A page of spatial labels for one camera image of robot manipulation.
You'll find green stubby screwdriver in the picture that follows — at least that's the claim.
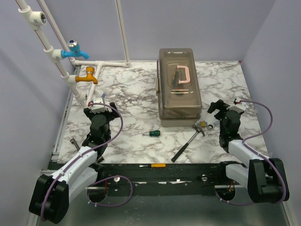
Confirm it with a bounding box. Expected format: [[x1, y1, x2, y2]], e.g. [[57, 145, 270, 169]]
[[142, 130, 160, 137]]

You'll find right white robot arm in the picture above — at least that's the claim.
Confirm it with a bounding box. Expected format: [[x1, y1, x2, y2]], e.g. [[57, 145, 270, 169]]
[[207, 99, 290, 203]]

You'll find blue water tap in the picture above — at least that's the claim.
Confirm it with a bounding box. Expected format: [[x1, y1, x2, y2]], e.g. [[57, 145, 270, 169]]
[[61, 40, 89, 60]]

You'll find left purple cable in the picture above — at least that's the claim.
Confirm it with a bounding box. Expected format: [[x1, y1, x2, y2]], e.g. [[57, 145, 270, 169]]
[[40, 103, 134, 222]]

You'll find white pvc pipe frame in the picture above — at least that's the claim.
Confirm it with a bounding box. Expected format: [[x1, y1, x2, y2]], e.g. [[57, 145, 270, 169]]
[[16, 0, 131, 108]]

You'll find metal socket wrench bar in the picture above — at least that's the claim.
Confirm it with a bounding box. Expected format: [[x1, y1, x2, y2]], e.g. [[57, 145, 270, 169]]
[[70, 138, 79, 150]]

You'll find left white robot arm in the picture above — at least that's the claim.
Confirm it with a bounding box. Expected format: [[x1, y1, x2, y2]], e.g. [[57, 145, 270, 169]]
[[29, 99, 122, 224]]

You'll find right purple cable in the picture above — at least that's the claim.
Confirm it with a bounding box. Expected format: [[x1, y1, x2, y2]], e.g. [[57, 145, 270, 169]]
[[215, 100, 290, 206]]

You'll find beige translucent tool box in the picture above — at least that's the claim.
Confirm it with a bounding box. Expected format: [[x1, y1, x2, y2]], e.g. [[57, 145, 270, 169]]
[[156, 48, 202, 127]]

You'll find orange handle screwdriver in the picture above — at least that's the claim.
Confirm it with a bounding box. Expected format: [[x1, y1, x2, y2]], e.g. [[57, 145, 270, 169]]
[[139, 163, 166, 168]]

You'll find black handle long hammer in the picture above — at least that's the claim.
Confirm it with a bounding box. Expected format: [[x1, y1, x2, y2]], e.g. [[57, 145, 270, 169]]
[[171, 125, 205, 162]]

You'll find purple cable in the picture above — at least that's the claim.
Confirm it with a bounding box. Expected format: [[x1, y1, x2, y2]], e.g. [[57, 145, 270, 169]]
[[40, 103, 134, 222], [215, 100, 290, 206]]

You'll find orange water tap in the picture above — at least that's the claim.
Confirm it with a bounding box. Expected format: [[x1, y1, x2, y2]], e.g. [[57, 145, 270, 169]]
[[75, 66, 98, 84]]

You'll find silver ratchet wrench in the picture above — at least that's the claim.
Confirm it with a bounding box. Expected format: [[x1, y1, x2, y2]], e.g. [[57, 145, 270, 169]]
[[207, 121, 219, 130]]

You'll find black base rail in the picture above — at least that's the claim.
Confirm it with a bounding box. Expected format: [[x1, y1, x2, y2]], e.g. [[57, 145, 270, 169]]
[[83, 162, 241, 201]]

